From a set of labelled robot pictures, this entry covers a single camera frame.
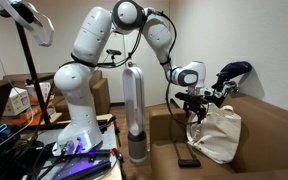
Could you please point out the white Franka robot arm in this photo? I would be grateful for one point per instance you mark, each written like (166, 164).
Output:
(84, 43)

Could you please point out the white bladeless tower fan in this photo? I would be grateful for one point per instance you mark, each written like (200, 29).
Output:
(134, 100)

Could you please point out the light wooden table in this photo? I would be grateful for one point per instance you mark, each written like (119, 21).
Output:
(109, 140)

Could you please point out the brown leather armchair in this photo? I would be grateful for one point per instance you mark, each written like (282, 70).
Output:
(267, 140)

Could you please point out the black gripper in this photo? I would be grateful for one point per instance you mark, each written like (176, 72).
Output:
(195, 101)

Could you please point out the black tripod pole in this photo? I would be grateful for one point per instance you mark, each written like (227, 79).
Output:
(30, 66)

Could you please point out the black flat device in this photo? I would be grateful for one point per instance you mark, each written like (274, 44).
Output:
(80, 165)

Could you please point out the white fabric tote bag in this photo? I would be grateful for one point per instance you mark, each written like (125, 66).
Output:
(217, 136)

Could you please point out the black camera on stand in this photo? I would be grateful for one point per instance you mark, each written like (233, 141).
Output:
(113, 52)

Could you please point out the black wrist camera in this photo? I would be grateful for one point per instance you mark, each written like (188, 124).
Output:
(181, 96)

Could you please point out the black U-lock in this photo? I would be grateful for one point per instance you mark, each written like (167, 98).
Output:
(189, 163)

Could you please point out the white lamp head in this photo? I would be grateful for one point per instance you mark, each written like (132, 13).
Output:
(37, 25)

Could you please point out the white printed cardboard box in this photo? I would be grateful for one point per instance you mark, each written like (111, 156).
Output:
(42, 89)
(16, 101)

